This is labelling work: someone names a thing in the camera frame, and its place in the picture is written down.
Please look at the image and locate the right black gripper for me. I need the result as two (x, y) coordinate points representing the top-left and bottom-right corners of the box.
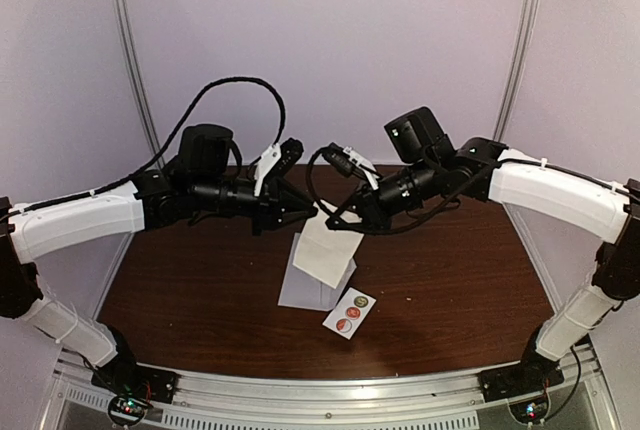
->
(325, 156), (441, 236)

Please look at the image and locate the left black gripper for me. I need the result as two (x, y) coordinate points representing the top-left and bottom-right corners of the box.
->
(192, 175), (318, 238)

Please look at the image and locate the cream letter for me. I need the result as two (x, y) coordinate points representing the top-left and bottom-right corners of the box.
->
(293, 211), (363, 289)

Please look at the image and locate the pale blue envelope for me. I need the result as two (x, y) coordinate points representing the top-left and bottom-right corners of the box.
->
(278, 232), (357, 312)

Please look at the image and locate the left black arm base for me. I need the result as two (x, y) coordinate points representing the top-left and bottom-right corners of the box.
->
(91, 356), (178, 404)

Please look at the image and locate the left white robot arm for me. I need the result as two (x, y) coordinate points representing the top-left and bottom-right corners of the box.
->
(1, 124), (317, 394)

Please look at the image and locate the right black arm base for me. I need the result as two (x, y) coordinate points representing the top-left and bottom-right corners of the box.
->
(478, 358), (564, 402)

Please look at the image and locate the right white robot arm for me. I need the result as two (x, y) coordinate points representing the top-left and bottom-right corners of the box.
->
(319, 107), (639, 392)

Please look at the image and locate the green round sticker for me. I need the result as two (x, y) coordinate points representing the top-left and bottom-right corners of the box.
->
(353, 295), (370, 308)

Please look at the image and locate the orange round sticker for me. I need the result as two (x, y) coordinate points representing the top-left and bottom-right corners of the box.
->
(345, 307), (362, 320)

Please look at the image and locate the white sticker sheet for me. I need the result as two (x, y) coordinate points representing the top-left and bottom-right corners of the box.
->
(322, 288), (377, 340)

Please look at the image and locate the red white round sticker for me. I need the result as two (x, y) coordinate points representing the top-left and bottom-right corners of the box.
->
(335, 319), (352, 333)

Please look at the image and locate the left circuit board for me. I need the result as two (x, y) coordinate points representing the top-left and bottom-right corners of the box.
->
(107, 395), (153, 427)

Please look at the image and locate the circuit board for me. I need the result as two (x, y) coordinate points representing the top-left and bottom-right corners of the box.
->
(508, 395), (550, 425)
(107, 395), (153, 427)

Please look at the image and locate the right circuit board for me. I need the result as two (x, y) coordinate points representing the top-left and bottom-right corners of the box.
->
(508, 395), (550, 425)

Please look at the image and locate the right black braided cable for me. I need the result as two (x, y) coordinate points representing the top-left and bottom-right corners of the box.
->
(305, 147), (640, 236)

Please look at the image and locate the black braided cable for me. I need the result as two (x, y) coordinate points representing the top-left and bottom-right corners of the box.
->
(305, 147), (640, 236)
(0, 77), (289, 221)

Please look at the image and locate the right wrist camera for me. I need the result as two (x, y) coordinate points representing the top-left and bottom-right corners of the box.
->
(321, 143), (381, 190)

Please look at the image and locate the aluminium front rail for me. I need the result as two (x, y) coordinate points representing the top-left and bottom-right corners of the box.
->
(35, 343), (622, 429)

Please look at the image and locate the left black braided cable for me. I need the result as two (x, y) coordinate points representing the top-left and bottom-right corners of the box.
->
(0, 77), (289, 221)

